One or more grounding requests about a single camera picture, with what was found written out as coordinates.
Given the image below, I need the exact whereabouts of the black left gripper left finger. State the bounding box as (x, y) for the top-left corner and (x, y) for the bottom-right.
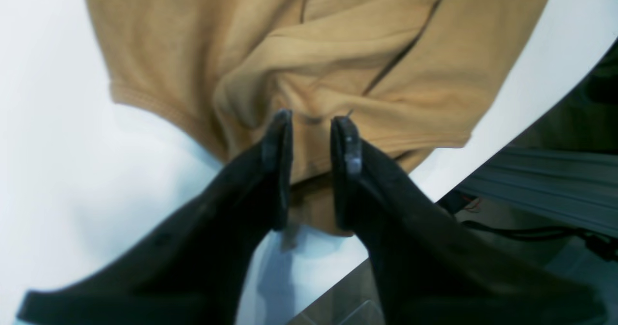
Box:
(17, 109), (292, 325)

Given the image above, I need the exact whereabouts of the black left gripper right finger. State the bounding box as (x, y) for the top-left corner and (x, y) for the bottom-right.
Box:
(331, 116), (606, 325)

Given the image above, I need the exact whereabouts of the tan t-shirt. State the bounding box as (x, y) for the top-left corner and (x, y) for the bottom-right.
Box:
(86, 0), (548, 237)

